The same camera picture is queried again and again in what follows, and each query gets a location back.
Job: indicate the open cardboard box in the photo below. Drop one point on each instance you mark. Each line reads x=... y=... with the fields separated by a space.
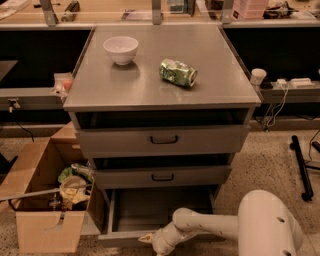
x=42 y=230

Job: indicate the grey metal drawer cabinet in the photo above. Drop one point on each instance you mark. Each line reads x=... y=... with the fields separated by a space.
x=160 y=106

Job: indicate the white ceramic bowl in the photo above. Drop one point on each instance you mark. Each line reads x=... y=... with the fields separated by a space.
x=121 y=49

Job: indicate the clear plastic bag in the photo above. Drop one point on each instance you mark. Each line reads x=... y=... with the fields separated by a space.
x=62 y=84

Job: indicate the white cup in box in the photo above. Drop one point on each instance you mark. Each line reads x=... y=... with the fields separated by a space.
x=73 y=188

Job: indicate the grey top drawer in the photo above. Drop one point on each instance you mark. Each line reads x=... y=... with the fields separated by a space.
x=163 y=141

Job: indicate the white power strip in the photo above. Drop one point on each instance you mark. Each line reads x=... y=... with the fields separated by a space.
x=301 y=82

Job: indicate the grey bottom drawer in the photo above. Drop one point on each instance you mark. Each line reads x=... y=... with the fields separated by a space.
x=133 y=213

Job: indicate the pink storage box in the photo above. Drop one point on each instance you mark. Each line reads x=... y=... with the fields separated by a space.
x=248 y=9

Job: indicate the black stand leg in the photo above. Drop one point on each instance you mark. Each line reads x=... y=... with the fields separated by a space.
x=307 y=194

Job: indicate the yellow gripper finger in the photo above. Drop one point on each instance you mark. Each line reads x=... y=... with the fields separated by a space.
x=148 y=238

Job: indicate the grey middle drawer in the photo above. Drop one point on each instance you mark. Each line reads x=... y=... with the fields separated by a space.
x=161 y=177

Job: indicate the crushed green soda can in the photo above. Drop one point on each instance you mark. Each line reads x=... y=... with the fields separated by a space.
x=177 y=72

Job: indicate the grey drawer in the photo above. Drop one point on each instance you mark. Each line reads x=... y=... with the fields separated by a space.
x=161 y=177
x=163 y=141
x=133 y=213

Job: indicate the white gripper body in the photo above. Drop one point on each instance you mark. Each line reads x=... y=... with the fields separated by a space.
x=159 y=239

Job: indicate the small white jar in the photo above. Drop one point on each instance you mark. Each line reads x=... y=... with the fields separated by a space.
x=257 y=76

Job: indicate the grey metal rod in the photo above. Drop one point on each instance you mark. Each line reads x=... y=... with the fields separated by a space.
x=29 y=194

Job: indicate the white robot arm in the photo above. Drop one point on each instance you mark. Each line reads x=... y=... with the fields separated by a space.
x=263 y=226

